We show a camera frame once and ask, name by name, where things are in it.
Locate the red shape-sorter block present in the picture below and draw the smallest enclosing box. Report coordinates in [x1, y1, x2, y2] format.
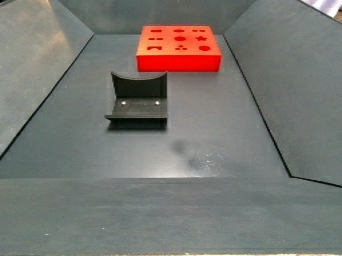
[136, 25, 221, 72]

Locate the black L-shaped fixture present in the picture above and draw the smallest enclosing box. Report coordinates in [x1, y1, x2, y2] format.
[105, 73, 168, 130]

